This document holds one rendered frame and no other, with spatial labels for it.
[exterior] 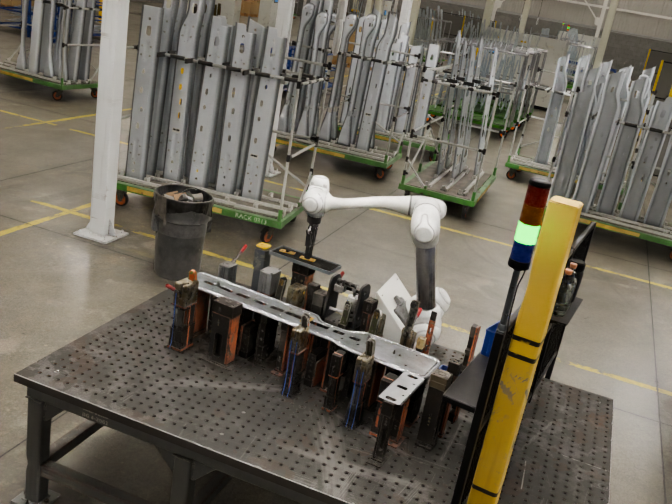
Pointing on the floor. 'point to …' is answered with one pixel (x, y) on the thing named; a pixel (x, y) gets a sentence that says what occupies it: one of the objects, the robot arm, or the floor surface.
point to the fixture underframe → (38, 421)
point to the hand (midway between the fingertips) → (308, 251)
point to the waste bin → (180, 229)
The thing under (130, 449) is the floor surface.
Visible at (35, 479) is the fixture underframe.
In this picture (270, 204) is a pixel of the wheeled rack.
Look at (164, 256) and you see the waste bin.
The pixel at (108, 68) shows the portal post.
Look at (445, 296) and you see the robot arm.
